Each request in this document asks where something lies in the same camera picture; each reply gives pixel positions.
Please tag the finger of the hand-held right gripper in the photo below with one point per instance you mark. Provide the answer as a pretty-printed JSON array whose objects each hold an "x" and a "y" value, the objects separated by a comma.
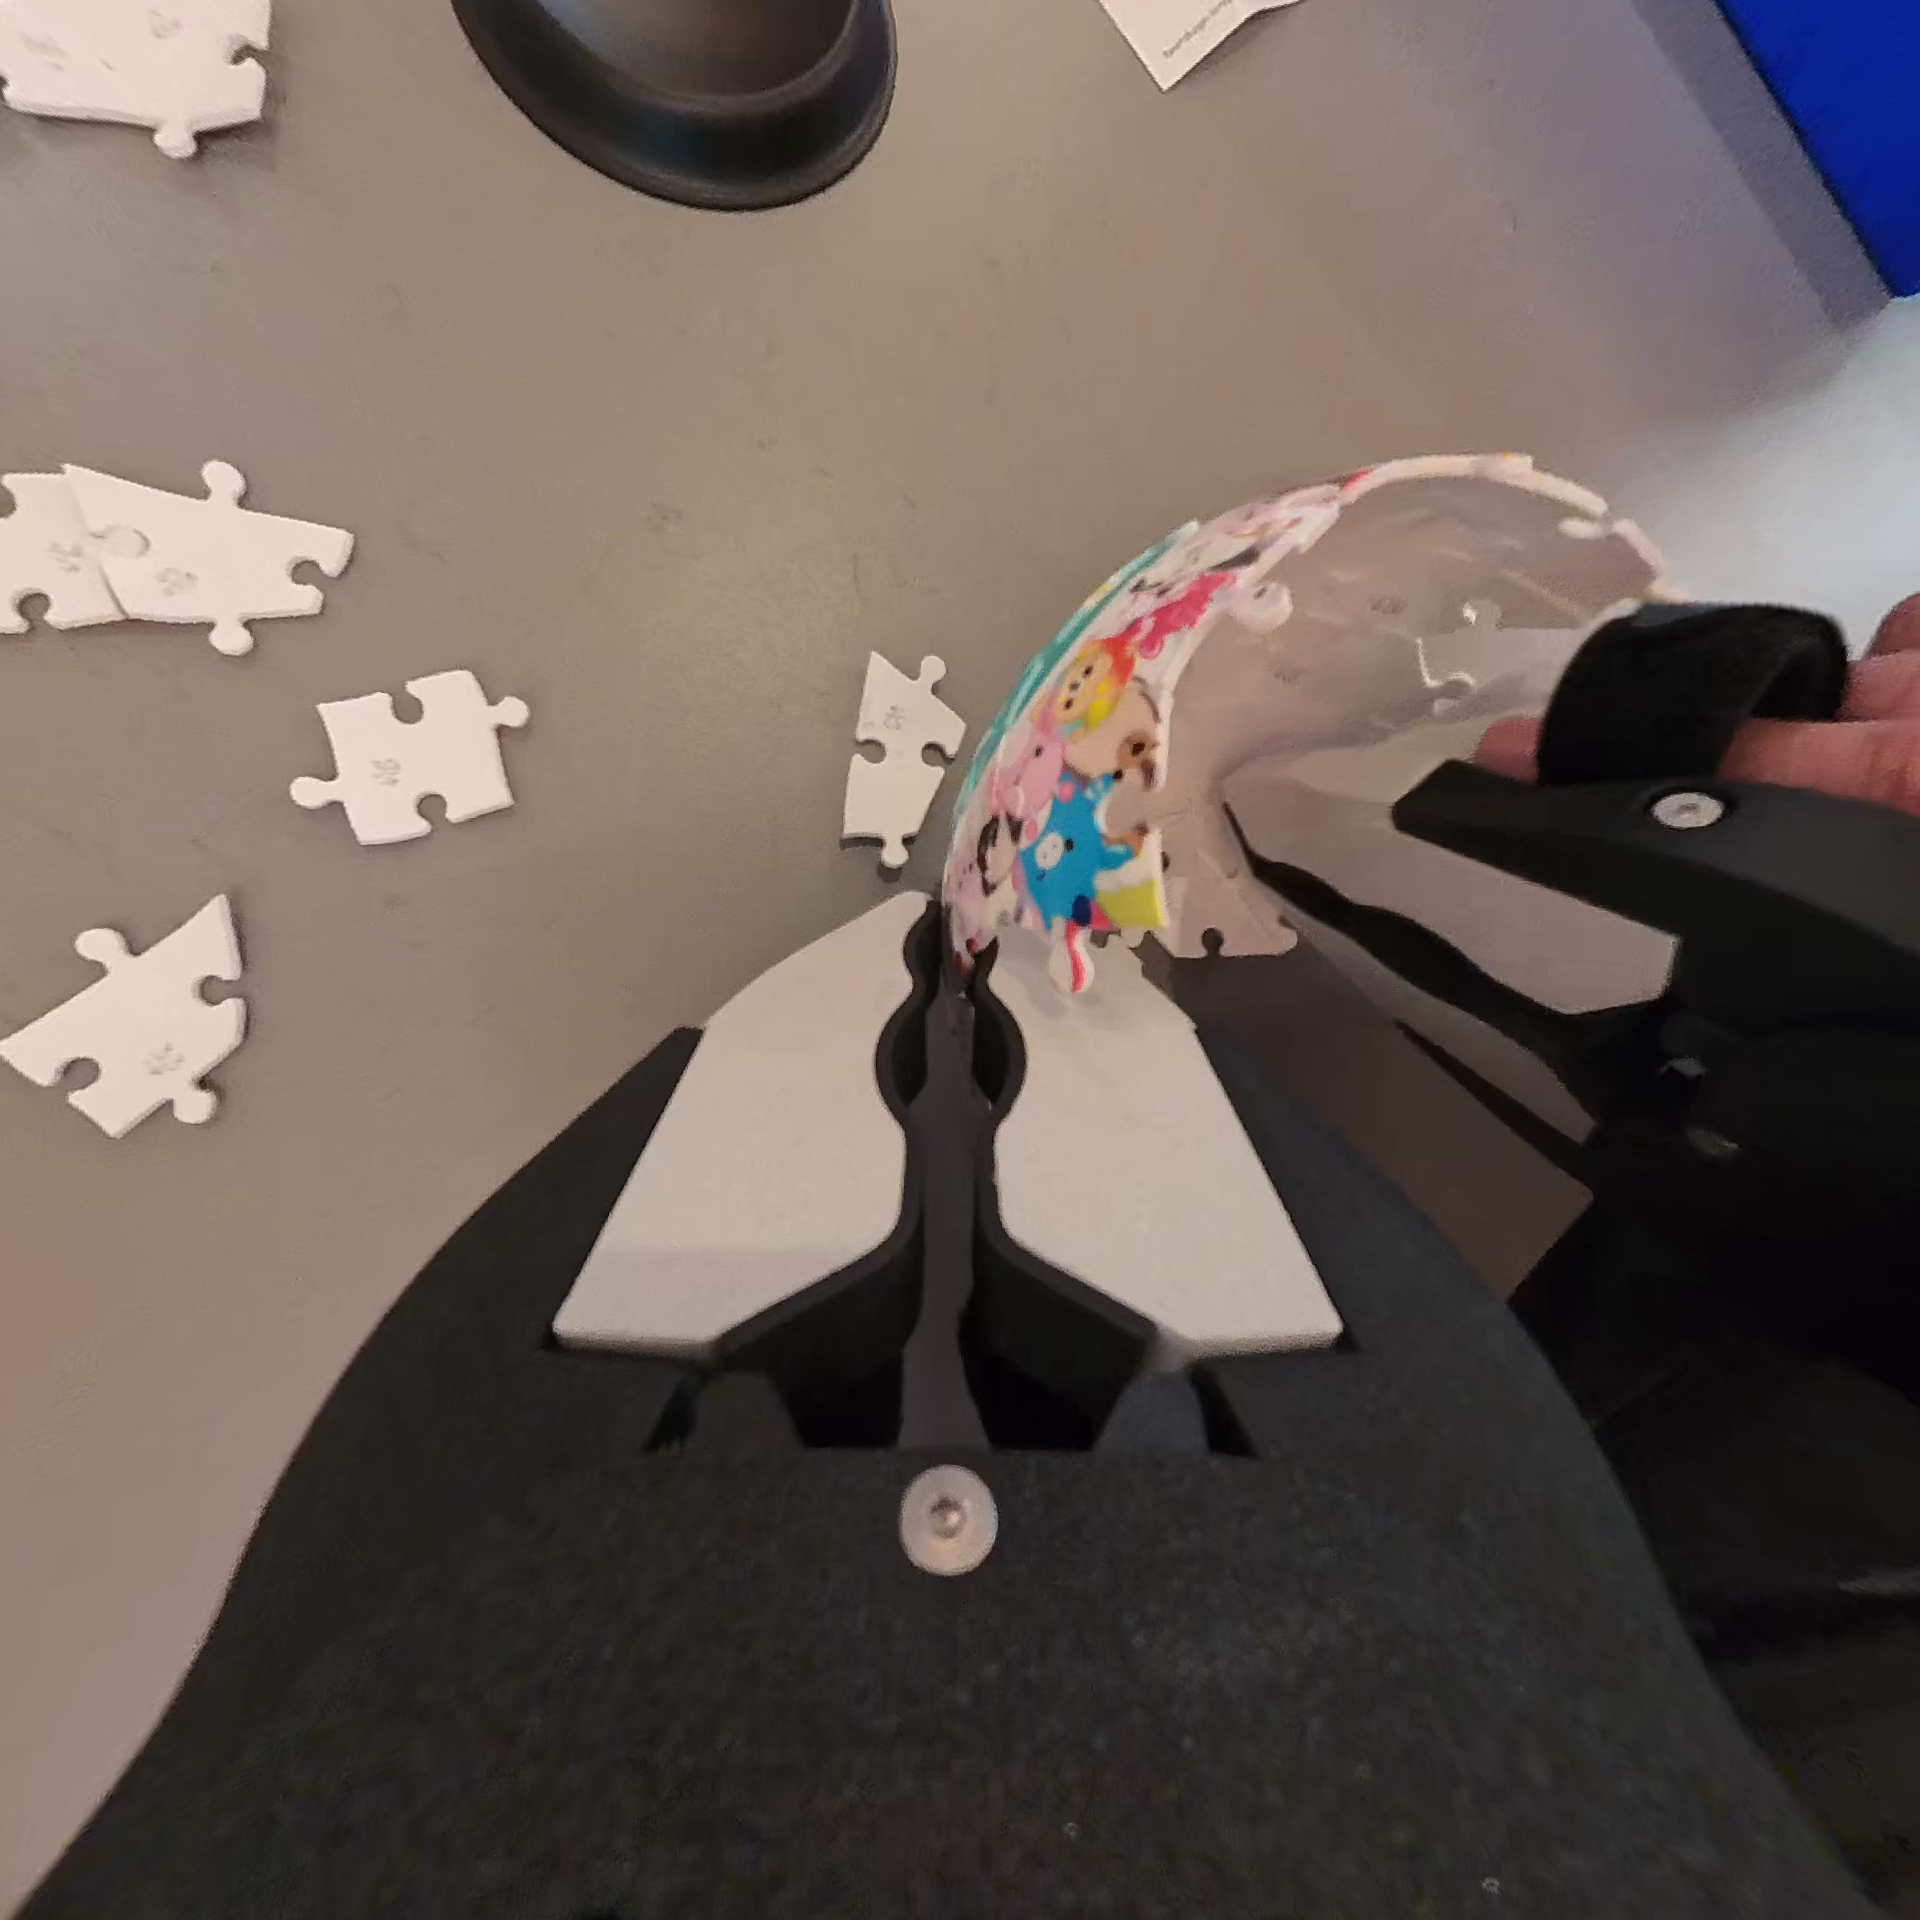
[
  {"x": 1471, "y": 900},
  {"x": 1442, "y": 1141}
]

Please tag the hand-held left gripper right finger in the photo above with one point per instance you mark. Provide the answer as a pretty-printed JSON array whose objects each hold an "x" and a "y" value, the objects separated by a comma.
[{"x": 1152, "y": 1171}]

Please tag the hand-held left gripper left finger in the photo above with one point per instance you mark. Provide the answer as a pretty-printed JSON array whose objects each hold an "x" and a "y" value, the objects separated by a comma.
[{"x": 747, "y": 1171}]

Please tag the partly built puzzle ball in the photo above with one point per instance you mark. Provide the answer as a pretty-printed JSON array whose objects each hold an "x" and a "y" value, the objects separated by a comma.
[{"x": 1348, "y": 644}]

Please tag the scatter of white puzzle pieces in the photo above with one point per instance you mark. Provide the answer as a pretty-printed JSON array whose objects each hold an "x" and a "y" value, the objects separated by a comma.
[{"x": 192, "y": 555}]

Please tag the single white puzzle piece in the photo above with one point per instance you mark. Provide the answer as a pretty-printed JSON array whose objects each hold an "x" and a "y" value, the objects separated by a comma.
[{"x": 899, "y": 747}]

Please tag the printed puzzle instruction sheet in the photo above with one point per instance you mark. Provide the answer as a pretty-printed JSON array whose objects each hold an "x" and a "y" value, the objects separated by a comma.
[{"x": 1185, "y": 29}]

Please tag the black round ball stand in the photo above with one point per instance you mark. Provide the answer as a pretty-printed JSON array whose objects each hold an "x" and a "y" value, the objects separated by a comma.
[{"x": 674, "y": 117}]

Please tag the person's right hand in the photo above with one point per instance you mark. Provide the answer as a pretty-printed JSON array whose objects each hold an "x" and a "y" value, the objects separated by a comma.
[{"x": 1876, "y": 736}]

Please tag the blue plastic bin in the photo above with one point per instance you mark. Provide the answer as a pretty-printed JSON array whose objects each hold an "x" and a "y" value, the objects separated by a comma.
[{"x": 1845, "y": 117}]

